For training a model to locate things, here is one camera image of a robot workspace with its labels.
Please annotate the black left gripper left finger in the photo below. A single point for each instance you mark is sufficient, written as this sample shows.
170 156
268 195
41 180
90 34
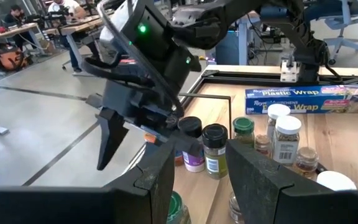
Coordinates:
120 205

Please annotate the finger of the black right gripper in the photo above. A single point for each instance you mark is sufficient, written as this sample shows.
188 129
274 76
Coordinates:
177 133
110 133

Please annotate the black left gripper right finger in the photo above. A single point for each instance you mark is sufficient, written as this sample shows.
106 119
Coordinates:
275 205

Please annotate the purple label jar black lid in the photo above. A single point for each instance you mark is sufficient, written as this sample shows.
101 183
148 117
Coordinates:
194 161

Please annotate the black-lid spice jars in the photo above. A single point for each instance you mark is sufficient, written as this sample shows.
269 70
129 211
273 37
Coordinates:
214 155

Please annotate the green lid herb jar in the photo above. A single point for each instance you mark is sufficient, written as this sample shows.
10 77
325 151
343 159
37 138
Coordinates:
176 207

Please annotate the green-lid spice jars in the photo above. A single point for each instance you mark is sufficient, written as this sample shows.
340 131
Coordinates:
243 126

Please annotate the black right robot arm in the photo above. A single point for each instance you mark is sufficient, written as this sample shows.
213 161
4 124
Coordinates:
154 43

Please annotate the wooden desk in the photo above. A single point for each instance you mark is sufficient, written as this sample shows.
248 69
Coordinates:
79 26
8 32

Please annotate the blue cabinet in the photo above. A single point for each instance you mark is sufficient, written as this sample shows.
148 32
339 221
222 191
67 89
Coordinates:
227 46

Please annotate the blue plastic wrap box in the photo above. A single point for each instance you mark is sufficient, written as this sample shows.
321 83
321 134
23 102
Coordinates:
291 105

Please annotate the person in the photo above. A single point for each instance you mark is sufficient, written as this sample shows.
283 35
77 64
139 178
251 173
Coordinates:
14 18
70 12

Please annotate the orange and black bag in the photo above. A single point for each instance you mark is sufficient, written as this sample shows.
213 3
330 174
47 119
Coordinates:
9 57

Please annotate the white office chair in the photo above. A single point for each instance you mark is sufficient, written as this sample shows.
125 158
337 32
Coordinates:
346 18

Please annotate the wooden shelf with black frame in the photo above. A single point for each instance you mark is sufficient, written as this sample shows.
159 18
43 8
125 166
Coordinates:
194 193

